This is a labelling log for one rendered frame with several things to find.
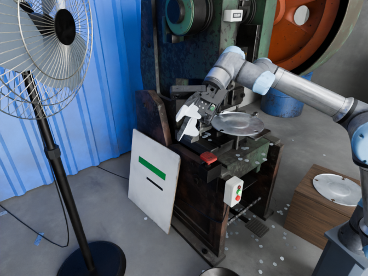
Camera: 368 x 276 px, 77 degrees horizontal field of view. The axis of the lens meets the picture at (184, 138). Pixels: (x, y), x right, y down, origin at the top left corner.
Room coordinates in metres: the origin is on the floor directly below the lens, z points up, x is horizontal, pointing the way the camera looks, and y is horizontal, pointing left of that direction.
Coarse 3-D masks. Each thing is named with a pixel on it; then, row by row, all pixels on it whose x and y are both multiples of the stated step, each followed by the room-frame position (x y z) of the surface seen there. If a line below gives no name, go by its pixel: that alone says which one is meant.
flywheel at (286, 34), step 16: (288, 0) 1.43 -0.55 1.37; (304, 0) 1.36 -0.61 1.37; (320, 0) 1.30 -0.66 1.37; (336, 0) 1.21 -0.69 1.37; (288, 16) 1.41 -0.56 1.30; (320, 16) 1.28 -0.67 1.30; (336, 16) 1.20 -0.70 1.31; (272, 32) 1.47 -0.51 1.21; (288, 32) 1.40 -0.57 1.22; (304, 32) 1.33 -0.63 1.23; (320, 32) 1.24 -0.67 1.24; (336, 32) 1.27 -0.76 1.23; (272, 48) 1.46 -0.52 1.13; (288, 48) 1.38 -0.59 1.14; (304, 48) 1.28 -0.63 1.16; (320, 48) 1.25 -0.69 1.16; (288, 64) 1.33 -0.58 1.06; (304, 64) 1.33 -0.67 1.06
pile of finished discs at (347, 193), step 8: (320, 176) 1.23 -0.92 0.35; (328, 176) 1.23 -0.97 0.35; (336, 176) 1.23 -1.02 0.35; (320, 184) 1.15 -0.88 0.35; (328, 184) 1.14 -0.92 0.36; (336, 184) 1.14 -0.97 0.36; (344, 184) 1.15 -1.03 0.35; (352, 184) 1.15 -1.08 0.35; (320, 192) 1.07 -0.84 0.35; (328, 192) 1.07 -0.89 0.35; (336, 192) 1.07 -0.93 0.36; (344, 192) 1.07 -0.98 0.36; (352, 192) 1.07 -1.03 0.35; (360, 192) 1.07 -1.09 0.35; (336, 200) 1.01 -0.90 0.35; (344, 200) 1.01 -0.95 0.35; (352, 200) 1.01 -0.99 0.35
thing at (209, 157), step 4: (204, 152) 0.90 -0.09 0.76; (208, 152) 0.90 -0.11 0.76; (200, 156) 0.87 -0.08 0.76; (204, 156) 0.87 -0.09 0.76; (208, 156) 0.87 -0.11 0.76; (212, 156) 0.87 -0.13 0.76; (216, 156) 0.87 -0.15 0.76; (204, 160) 0.85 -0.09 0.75; (208, 160) 0.83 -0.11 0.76; (212, 160) 0.84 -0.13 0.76; (208, 164) 0.86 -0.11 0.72
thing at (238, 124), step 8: (224, 112) 1.30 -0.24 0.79; (232, 112) 1.31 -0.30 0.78; (240, 112) 1.30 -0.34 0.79; (216, 120) 1.19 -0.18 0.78; (224, 120) 1.19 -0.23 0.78; (232, 120) 1.18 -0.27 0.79; (240, 120) 1.18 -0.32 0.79; (248, 120) 1.19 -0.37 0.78; (256, 120) 1.19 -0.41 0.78; (216, 128) 1.09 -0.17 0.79; (224, 128) 1.10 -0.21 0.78; (232, 128) 1.10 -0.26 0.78; (240, 128) 1.10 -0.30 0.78; (248, 128) 1.10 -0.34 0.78; (256, 128) 1.10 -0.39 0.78
